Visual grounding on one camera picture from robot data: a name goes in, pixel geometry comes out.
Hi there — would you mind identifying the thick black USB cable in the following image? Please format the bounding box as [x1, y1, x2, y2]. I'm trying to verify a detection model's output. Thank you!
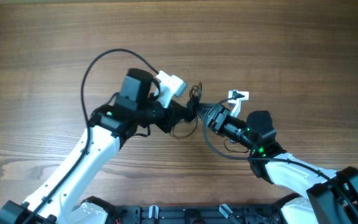
[185, 82, 203, 122]

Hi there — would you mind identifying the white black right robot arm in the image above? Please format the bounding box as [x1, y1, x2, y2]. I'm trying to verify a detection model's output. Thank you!
[197, 104, 358, 223]

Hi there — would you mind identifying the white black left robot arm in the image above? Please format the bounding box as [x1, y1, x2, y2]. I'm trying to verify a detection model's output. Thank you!
[0, 68, 188, 223]

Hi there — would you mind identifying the black left camera cable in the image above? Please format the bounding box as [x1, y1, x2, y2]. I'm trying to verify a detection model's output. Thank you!
[20, 48, 160, 224]

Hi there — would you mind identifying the black camera cable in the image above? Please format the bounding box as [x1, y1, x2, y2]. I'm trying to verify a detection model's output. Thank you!
[202, 96, 358, 224]
[20, 48, 160, 224]

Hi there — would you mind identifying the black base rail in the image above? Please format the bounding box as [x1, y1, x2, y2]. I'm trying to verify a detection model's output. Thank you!
[112, 203, 286, 224]

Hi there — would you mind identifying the black right camera cable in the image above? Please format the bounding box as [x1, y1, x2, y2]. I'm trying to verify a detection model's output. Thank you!
[202, 96, 358, 224]

